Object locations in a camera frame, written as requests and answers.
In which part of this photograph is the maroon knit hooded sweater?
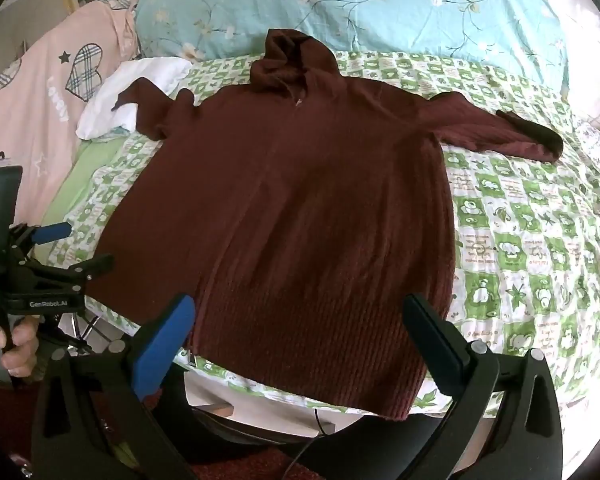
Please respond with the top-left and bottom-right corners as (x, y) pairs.
(82, 29), (565, 420)

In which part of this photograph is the white cloth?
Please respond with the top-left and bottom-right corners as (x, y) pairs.
(76, 57), (193, 140)

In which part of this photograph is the light blue floral quilt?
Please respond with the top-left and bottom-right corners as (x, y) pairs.
(132, 0), (570, 92)

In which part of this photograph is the person's left hand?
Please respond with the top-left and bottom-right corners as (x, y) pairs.
(0, 319), (42, 379)

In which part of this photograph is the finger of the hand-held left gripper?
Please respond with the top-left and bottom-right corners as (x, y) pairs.
(27, 254), (116, 295)
(11, 222), (74, 261)

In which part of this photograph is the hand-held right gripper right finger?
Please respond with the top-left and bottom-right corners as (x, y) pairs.
(402, 294), (565, 480)

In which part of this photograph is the light green cloth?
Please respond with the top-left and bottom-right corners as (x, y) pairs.
(39, 135), (131, 241)

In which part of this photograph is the pink heart print blanket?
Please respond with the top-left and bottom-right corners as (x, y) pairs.
(0, 0), (142, 235)

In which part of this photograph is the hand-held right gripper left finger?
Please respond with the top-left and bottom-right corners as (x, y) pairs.
(30, 294), (198, 480)

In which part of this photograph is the black cable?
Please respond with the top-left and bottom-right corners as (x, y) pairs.
(279, 405), (337, 480)

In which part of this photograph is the green checked bed sheet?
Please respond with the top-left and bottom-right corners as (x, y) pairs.
(45, 50), (600, 418)

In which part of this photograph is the white quilt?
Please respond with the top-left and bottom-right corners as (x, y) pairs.
(509, 0), (600, 133)

